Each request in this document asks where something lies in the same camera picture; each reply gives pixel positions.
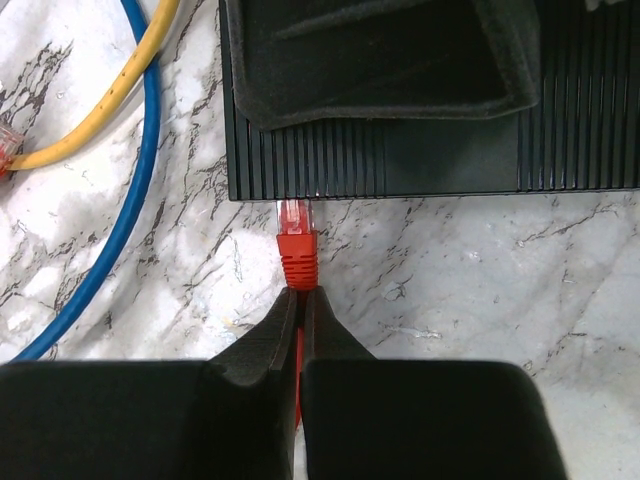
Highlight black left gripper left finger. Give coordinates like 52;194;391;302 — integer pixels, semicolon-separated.
1;289;298;479

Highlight black network switch box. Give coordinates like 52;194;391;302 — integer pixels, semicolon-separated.
220;1;639;201

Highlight yellow ethernet cable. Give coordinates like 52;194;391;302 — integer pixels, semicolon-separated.
9;0;181;171

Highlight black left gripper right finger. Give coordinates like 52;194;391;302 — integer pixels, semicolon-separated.
302;288;566;479

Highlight blue ethernet cable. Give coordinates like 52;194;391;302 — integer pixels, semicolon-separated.
7;0;164;364

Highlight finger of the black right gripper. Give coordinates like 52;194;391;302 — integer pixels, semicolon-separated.
226;0;541;130

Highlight red ethernet cable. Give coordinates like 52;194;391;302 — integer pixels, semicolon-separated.
0;124;321;431

